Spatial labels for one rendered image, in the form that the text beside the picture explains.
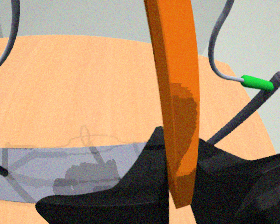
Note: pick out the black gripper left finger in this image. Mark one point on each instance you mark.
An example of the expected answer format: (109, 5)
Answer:
(141, 197)

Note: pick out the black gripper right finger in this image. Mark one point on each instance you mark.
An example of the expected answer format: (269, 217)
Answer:
(226, 185)

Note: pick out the orange handle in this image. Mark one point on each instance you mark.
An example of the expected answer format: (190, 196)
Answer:
(173, 35)

